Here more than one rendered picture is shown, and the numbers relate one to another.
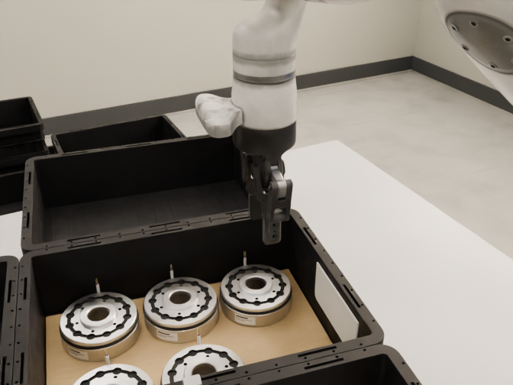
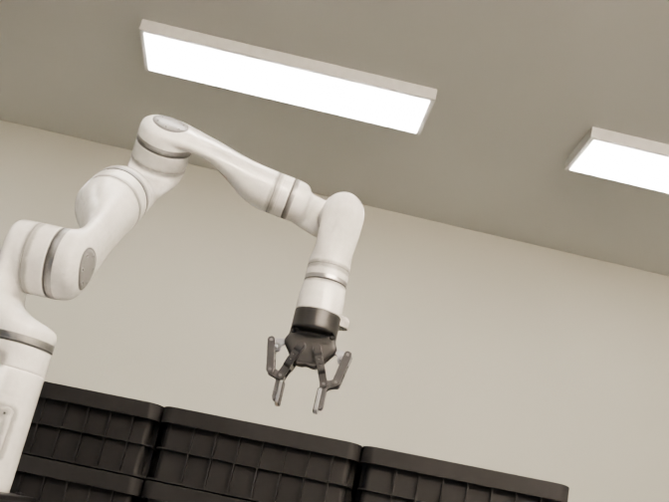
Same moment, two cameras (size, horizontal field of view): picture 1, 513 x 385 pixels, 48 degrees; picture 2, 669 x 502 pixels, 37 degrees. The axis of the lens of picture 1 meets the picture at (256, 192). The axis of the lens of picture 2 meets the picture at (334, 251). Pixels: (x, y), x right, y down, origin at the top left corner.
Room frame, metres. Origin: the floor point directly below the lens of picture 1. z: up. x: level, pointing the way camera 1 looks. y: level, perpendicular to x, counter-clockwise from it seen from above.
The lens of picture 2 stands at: (1.27, -1.40, 0.69)
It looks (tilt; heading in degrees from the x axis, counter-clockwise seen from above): 20 degrees up; 115
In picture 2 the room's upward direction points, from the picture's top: 12 degrees clockwise
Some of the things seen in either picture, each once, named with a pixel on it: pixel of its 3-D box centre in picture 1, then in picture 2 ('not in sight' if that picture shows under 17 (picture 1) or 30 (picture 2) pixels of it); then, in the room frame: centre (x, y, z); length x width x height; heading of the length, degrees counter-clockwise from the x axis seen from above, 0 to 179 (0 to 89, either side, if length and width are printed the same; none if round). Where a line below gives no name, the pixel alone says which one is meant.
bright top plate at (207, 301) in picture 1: (180, 301); not in sight; (0.62, 0.11, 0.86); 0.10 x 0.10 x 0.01
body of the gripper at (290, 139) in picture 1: (264, 148); (312, 338); (0.63, -0.01, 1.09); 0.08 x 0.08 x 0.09
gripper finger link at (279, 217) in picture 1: (275, 226); (273, 383); (0.58, -0.02, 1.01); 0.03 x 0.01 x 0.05; 17
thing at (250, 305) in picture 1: (256, 286); not in sight; (0.66, 0.00, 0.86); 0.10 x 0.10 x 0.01
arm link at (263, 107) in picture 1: (248, 93); (323, 300); (0.62, 0.01, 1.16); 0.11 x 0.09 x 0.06; 107
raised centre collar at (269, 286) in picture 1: (256, 284); not in sight; (0.66, 0.00, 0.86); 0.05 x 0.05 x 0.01
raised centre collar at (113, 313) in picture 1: (98, 315); not in sight; (0.59, 0.21, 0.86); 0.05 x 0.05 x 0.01
